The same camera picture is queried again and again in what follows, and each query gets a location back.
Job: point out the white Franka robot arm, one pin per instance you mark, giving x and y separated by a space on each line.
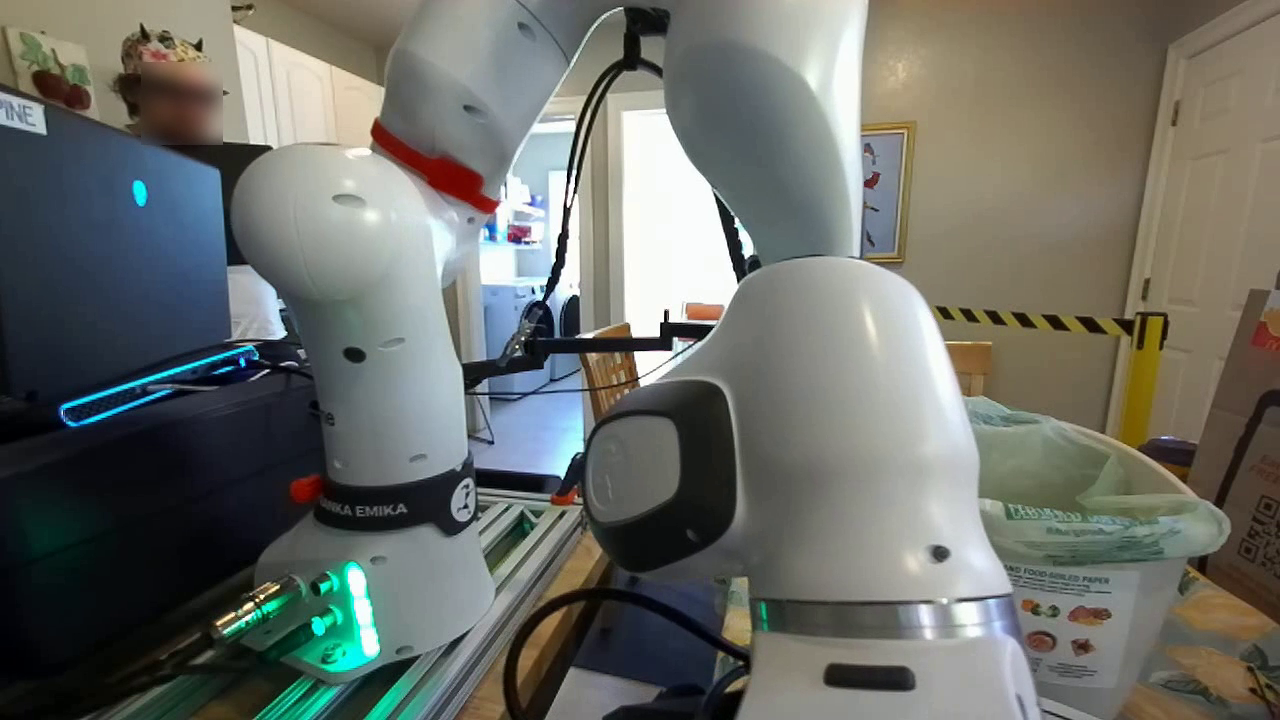
824 442

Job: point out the wooden chair with dark cushion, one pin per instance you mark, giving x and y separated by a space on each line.
604 374

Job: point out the white washing machine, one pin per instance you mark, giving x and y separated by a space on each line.
512 315

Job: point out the blue floor mat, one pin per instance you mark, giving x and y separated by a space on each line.
626 652

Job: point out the framed bird picture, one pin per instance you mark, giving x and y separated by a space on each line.
884 193

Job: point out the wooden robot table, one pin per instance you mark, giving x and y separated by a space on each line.
535 664

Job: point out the wooden lattice-back chair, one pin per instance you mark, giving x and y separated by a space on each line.
968 360

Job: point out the yellow black barrier tape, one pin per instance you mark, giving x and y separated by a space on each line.
1027 321

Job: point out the clear bin with green bag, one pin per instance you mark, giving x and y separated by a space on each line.
1104 533

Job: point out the black computer case blue light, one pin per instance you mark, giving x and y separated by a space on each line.
135 533

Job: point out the black computer monitor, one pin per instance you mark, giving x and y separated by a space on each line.
94 255

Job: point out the white panel door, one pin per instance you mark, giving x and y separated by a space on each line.
1227 203

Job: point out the brown cardboard box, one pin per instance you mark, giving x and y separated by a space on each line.
1244 464

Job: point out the apple picture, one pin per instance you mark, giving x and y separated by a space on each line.
47 67

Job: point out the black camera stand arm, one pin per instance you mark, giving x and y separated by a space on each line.
584 344

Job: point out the aluminium rail base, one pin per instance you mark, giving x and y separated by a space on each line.
521 563

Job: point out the yellow barrier post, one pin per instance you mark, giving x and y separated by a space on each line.
1140 383

